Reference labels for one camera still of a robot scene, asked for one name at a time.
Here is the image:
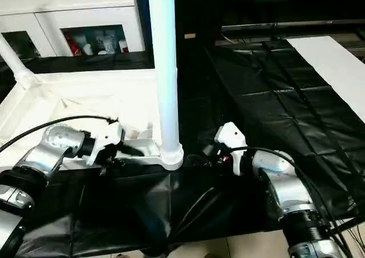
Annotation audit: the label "white plastic table top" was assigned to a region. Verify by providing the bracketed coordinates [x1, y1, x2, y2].
[0, 68, 185, 173]

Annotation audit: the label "white plastic table leg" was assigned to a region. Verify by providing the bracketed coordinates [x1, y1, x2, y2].
[0, 35, 40, 91]
[147, 0, 185, 173]

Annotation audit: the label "black mat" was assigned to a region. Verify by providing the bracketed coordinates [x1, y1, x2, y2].
[0, 37, 365, 258]

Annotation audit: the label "red white small bottle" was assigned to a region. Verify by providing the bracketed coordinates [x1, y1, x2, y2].
[65, 34, 83, 57]

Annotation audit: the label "black case with gold label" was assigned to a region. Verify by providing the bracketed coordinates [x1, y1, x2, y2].
[135, 0, 225, 68]

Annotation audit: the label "white cabinet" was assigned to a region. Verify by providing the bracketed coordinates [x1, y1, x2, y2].
[0, 0, 147, 60]

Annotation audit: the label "black stand leg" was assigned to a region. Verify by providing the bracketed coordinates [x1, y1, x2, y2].
[335, 217, 365, 234]

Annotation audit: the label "black long bar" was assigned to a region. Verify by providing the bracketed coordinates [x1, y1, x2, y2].
[220, 19, 365, 33]

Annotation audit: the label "white flat sheet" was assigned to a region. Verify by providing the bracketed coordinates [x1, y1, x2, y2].
[286, 35, 365, 118]

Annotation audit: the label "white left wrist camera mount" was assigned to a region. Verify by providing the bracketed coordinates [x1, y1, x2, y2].
[84, 120, 124, 167]

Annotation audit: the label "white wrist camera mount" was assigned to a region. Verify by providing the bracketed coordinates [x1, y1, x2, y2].
[84, 120, 124, 167]
[213, 121, 247, 177]

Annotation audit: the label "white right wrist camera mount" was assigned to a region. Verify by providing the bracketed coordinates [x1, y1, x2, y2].
[213, 121, 247, 177]

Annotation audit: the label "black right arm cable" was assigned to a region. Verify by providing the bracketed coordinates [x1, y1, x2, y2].
[228, 146, 354, 258]

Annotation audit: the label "thin floor cables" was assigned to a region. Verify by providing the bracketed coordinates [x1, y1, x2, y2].
[340, 222, 365, 258]

